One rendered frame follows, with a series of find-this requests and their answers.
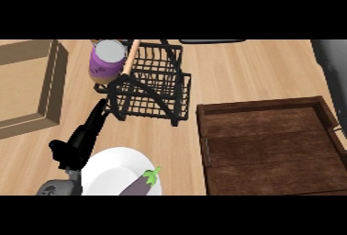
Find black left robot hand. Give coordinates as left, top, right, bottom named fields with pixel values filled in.
left=47, top=98, right=109, bottom=172

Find purple can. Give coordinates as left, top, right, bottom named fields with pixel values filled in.
left=89, top=39, right=127, bottom=85

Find dark brown wooden tray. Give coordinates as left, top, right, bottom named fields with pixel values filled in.
left=195, top=95, right=347, bottom=196

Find white plate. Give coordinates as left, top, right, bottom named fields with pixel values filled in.
left=80, top=146, right=162, bottom=196

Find purple eggplant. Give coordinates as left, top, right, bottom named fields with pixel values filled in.
left=118, top=166, right=162, bottom=196

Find light wooden cabinet door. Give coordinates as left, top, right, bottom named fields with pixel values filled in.
left=0, top=39, right=71, bottom=140

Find dark flat object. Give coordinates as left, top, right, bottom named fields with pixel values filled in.
left=177, top=39, right=248, bottom=44

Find dark grey appliance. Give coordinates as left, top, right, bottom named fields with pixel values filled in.
left=310, top=39, right=347, bottom=139

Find black tiered wire basket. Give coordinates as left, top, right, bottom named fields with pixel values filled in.
left=93, top=39, right=192, bottom=127

